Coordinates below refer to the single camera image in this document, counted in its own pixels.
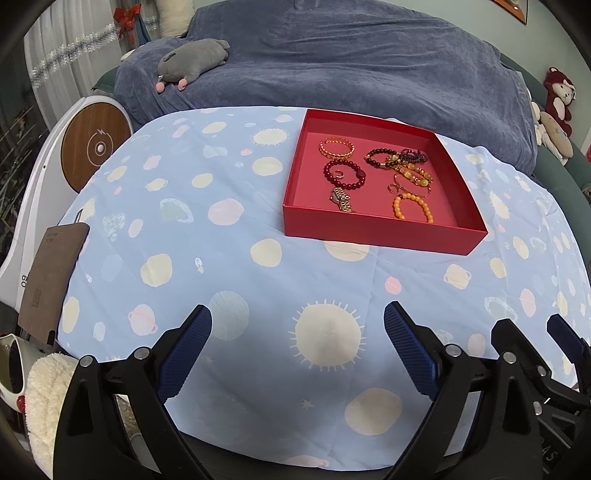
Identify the gold bangle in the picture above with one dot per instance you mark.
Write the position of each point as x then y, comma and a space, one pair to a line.
415, 195

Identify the grey plush toy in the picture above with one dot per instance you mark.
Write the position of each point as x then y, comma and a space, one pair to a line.
194, 60

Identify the green sofa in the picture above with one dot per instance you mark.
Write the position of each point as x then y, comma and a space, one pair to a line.
568, 184

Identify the white and red object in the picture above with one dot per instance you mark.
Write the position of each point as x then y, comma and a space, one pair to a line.
11, 369

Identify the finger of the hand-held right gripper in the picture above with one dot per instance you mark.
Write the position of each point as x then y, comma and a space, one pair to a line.
508, 332
565, 339

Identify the gold link watch band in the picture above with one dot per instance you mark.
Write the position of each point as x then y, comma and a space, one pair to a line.
341, 199

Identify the white device with wooden disc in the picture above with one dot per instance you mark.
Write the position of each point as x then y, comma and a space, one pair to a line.
92, 143

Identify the red ribbon bow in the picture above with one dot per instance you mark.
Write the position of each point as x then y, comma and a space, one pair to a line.
127, 14

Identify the blue planet print tablecloth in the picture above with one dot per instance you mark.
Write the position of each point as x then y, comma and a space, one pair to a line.
207, 258

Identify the blue-grey blanket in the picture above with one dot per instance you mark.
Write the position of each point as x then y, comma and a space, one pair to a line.
346, 60

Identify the cream fluffy plush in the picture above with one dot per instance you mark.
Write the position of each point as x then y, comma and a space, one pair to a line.
46, 401

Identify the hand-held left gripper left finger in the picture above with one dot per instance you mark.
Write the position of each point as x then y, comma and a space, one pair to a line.
184, 355

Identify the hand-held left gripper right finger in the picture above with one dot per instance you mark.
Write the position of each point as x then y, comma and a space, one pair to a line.
411, 350

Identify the orange wall picture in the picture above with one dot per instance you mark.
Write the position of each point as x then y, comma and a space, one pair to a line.
510, 9

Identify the white curtain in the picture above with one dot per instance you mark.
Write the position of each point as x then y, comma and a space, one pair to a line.
60, 37

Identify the red monkey plush toy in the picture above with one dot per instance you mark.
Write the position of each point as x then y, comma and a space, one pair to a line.
558, 87

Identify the brown card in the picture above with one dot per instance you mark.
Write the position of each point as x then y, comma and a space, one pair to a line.
51, 277

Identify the blue curtain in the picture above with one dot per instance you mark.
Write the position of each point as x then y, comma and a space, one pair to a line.
138, 34

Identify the red box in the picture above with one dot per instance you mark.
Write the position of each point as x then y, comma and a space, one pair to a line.
314, 184

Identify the cream plush toy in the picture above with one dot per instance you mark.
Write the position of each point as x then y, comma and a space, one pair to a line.
551, 134

